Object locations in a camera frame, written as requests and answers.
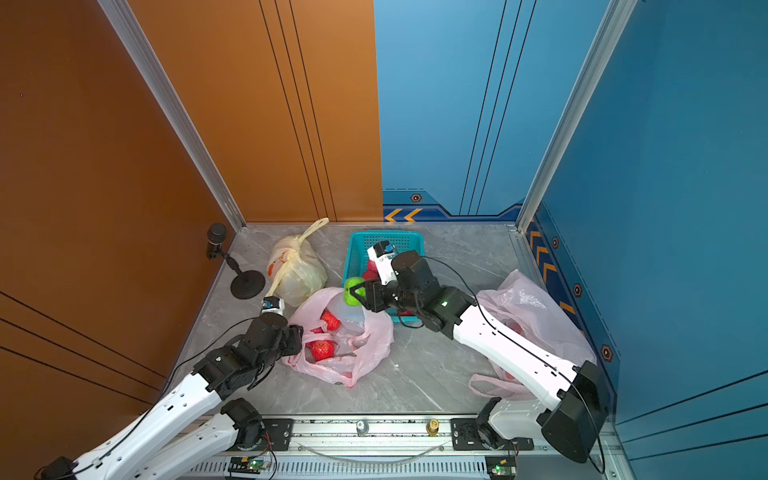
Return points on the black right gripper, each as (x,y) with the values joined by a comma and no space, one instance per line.
(375,290)

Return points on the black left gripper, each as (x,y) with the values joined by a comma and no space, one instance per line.
(295,336)

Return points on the pink plastic bag with hearts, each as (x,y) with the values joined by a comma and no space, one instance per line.
(520,304)

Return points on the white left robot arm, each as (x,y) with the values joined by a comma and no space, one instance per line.
(196,419)

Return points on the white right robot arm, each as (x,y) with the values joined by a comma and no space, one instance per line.
(575,399)

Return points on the pink knotted plastic bag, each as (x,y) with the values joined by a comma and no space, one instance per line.
(362,342)

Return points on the yellow knotted plastic bag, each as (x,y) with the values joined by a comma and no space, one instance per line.
(294,268)

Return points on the teal plastic basket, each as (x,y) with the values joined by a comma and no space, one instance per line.
(357,259)

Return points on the black desktop microphone stand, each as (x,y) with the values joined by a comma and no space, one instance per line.
(246,284)

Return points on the left green circuit board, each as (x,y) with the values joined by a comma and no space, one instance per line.
(247,465)

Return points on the green circuit board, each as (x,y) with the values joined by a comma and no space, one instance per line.
(247,465)
(501,468)

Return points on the right green circuit board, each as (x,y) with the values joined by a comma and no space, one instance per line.
(501,468)

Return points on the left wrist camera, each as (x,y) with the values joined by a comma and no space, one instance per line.
(273,304)

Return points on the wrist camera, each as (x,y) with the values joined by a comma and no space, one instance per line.
(273,304)
(409,269)

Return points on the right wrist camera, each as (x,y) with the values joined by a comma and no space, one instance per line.
(409,269)

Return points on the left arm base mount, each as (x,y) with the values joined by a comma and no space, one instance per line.
(268,434)

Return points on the silver knob on rail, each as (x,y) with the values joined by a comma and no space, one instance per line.
(362,428)

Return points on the brass knob on rail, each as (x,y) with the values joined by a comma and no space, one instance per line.
(432,427)

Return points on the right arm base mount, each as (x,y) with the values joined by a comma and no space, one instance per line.
(467,434)

